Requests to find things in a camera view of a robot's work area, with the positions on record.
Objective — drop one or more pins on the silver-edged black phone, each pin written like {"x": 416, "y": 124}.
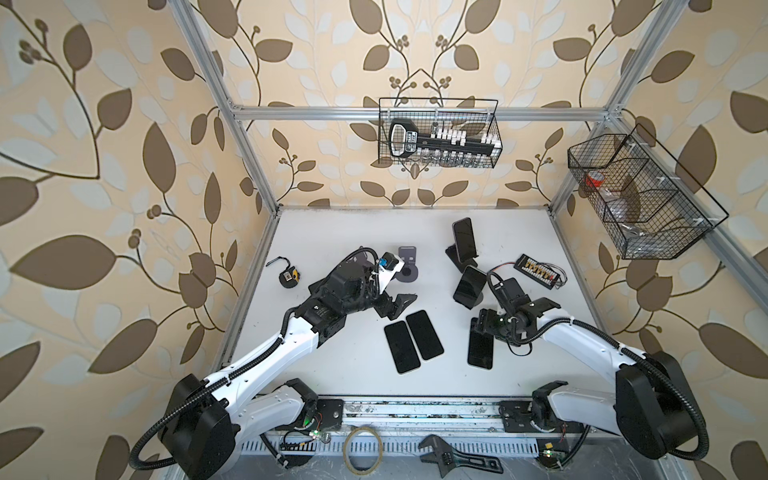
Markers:
{"x": 424, "y": 335}

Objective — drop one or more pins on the purple round middle phone stand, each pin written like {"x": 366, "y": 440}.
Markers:
{"x": 409, "y": 272}

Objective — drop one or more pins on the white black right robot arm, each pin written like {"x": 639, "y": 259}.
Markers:
{"x": 649, "y": 401}

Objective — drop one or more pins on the black wire basket back wall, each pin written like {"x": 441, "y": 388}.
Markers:
{"x": 475, "y": 116}

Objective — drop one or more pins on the black circuit board with wires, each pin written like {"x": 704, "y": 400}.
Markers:
{"x": 546, "y": 274}

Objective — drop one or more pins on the brown tape roll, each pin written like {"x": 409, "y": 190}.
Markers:
{"x": 362, "y": 451}

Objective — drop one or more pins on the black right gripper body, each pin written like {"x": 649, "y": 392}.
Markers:
{"x": 497, "y": 324}

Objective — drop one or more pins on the dark right phone stand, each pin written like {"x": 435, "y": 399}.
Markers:
{"x": 452, "y": 254}

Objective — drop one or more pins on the dark phone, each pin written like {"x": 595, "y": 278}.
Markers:
{"x": 402, "y": 348}

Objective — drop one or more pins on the aluminium frame post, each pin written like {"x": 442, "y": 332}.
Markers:
{"x": 184, "y": 16}

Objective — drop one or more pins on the black socket set holder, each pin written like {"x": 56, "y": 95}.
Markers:
{"x": 440, "y": 145}

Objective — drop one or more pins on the green-cased phone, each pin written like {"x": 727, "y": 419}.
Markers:
{"x": 468, "y": 292}

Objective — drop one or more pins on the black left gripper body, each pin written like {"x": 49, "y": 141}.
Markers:
{"x": 382, "y": 304}

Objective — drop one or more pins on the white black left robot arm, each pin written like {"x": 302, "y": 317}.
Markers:
{"x": 207, "y": 420}

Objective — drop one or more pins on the black adjustable wrench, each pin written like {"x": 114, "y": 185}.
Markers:
{"x": 439, "y": 452}

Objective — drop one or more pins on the red capped item in basket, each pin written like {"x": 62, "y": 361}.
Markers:
{"x": 594, "y": 179}

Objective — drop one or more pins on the black wire basket right wall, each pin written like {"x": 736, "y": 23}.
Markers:
{"x": 652, "y": 206}

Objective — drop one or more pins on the black wire basket wall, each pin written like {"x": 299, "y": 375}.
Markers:
{"x": 475, "y": 116}
{"x": 652, "y": 206}

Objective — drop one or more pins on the yellow black tape measure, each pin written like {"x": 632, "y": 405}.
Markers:
{"x": 289, "y": 277}

